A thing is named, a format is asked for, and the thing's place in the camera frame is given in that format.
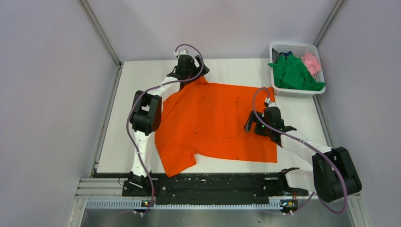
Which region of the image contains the orange t shirt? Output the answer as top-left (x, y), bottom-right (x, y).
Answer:
top-left (155, 78), bottom-right (278, 177)

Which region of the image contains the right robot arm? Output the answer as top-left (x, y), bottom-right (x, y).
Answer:
top-left (244, 102), bottom-right (362, 202)

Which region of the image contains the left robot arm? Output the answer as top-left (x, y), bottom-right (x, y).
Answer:
top-left (126, 51), bottom-right (210, 195)

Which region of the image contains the green t shirt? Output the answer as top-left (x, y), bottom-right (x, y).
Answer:
top-left (268, 54), bottom-right (326, 91)

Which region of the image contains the white plastic basket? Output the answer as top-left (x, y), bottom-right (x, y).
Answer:
top-left (269, 42), bottom-right (326, 97)

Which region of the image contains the dark blue t shirt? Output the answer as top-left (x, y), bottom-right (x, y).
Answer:
top-left (279, 51), bottom-right (293, 57)

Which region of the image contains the pink t shirt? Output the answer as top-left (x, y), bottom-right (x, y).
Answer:
top-left (301, 52), bottom-right (322, 75)

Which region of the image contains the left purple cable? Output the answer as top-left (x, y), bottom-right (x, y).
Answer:
top-left (126, 44), bottom-right (205, 217)

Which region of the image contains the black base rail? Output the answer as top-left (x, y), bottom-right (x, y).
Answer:
top-left (122, 173), bottom-right (309, 205)

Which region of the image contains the white cable duct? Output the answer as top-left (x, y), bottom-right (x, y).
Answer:
top-left (86, 197), bottom-right (291, 210)

